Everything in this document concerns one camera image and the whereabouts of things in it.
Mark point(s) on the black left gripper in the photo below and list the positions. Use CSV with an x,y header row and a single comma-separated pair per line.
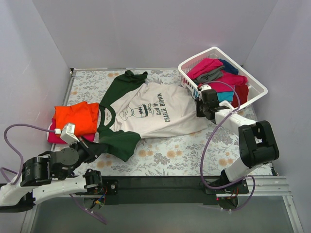
x,y
87,150

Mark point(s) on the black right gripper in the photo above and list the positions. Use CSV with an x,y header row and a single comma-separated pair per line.
x,y
200,108

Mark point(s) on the white green raglan t-shirt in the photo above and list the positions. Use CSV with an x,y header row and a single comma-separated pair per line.
x,y
132,109

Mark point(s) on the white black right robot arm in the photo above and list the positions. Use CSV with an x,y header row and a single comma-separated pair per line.
x,y
257,143

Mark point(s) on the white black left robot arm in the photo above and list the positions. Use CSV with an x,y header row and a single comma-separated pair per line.
x,y
51,174

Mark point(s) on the teal shirt in basket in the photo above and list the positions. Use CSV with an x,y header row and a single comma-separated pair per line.
x,y
225,96

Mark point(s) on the folded orange t-shirt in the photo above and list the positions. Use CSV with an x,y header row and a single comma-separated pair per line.
x,y
83,115

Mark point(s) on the grey shirt in basket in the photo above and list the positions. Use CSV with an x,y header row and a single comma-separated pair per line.
x,y
210,76

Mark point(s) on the dark red shirt in basket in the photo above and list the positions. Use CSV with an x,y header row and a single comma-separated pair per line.
x,y
242,92

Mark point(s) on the magenta shirt in basket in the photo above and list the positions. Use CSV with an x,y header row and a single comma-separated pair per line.
x,y
205,66
228,79

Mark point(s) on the floral patterned table mat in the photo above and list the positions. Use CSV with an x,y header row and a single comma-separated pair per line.
x,y
174,156

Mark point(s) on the navy blue shirt in basket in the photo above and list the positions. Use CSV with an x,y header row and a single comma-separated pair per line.
x,y
228,67

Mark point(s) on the white plastic laundry basket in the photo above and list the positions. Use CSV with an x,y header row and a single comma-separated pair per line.
x,y
256,89

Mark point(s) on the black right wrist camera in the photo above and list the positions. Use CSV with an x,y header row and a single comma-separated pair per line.
x,y
208,95

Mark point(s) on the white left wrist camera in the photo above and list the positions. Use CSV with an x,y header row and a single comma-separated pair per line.
x,y
67,134

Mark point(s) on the black metal base rail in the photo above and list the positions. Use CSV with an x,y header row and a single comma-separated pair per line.
x,y
160,189

